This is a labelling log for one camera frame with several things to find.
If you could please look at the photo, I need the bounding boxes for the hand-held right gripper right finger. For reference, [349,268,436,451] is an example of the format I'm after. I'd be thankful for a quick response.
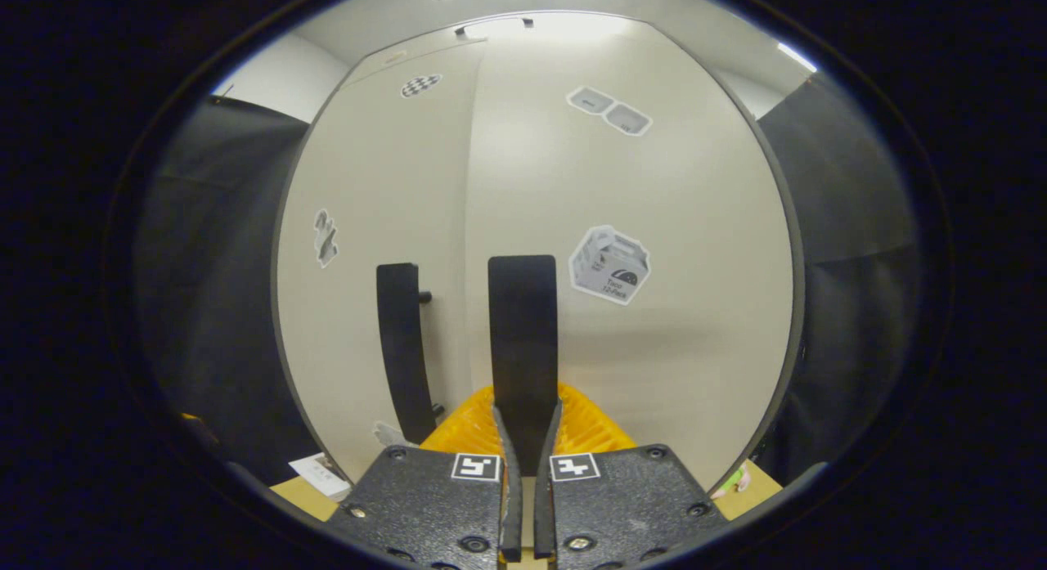
[534,382,730,568]

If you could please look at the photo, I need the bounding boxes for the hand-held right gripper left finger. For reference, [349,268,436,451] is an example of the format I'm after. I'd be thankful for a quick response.
[339,384,525,568]

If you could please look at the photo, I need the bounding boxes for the black door handle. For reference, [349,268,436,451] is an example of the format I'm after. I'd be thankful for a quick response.
[488,254,563,478]
[375,263,440,445]

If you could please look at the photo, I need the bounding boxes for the white shoe cabinet door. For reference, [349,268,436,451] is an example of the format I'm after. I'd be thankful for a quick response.
[465,30,807,496]
[274,40,485,482]

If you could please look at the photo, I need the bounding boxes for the white double-door shoe cabinet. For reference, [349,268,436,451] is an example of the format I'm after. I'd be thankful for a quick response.
[270,10,811,505]

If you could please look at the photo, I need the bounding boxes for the white paper sheet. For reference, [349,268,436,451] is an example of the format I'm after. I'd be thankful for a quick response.
[288,452,353,502]

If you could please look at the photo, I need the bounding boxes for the black backdrop cloth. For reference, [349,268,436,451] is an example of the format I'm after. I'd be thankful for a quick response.
[135,96,330,486]
[710,71,927,491]

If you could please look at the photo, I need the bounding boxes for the ceiling light panel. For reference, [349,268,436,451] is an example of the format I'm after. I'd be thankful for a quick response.
[775,42,819,74]

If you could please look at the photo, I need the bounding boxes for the silver drawer handle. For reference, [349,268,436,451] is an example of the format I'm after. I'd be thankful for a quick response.
[454,17,534,38]

